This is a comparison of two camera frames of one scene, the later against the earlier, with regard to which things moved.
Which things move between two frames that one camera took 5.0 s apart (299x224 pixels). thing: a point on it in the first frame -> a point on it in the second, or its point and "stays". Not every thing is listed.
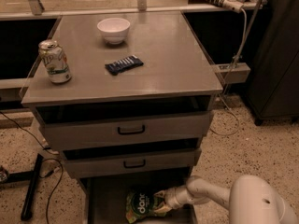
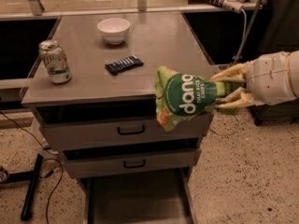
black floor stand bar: x=33 y=176 stays
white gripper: x=175 y=197 -> x=270 y=77
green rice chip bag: x=140 y=206 -> x=183 y=95
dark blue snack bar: x=126 y=63 stays
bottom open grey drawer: x=106 y=200 stays
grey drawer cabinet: x=127 y=100 stays
